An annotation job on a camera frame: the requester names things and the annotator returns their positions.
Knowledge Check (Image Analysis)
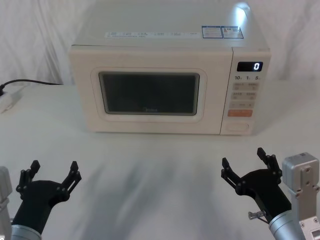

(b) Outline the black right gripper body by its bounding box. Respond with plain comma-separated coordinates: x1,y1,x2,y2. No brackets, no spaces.
240,168,293,221

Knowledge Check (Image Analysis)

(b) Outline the white table cloth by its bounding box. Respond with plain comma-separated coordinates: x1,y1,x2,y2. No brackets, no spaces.
0,79,320,240

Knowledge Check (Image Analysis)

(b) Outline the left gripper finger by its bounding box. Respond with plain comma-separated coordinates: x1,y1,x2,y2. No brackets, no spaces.
56,160,83,198
15,159,41,199

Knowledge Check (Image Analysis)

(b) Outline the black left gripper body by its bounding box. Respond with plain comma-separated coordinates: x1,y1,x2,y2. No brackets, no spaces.
11,179,70,236

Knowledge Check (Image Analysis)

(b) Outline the black power cable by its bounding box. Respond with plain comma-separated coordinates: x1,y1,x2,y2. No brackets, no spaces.
0,79,64,97

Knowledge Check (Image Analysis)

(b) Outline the white power strip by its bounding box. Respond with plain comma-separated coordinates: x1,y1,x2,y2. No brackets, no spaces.
0,85,30,115

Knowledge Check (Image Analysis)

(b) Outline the oven control panel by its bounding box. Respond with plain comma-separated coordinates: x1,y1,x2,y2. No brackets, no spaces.
219,47,272,136

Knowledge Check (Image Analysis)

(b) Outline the cream microwave oven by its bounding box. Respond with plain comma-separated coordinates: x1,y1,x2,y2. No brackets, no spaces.
68,22,272,136

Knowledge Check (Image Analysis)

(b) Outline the thin cable with silver plug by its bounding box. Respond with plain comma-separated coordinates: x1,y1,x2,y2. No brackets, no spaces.
247,210,271,225

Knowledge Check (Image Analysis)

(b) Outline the white curtain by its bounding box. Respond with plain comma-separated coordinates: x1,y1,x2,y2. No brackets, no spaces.
0,0,320,87

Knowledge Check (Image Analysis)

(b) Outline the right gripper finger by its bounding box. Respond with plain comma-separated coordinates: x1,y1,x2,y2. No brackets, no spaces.
257,147,284,177
220,157,249,196

